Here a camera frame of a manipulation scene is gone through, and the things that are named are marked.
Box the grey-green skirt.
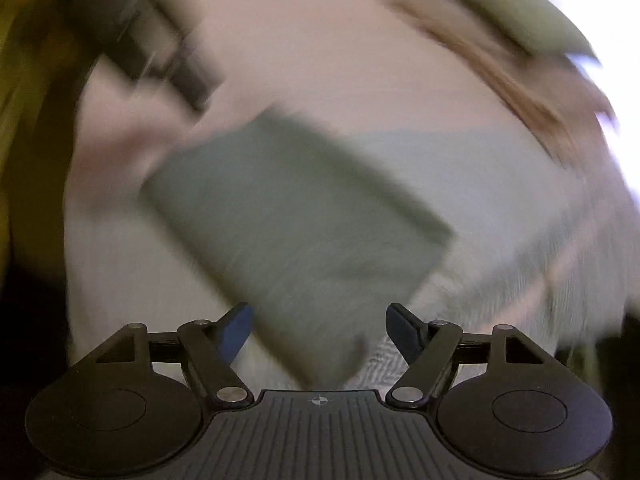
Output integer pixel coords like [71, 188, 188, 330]
[142, 110, 452, 389]

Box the striped pink grey bedspread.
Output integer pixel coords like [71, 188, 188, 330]
[65, 0, 639, 390]

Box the green checked pillow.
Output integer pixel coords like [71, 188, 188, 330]
[465, 0, 597, 60]

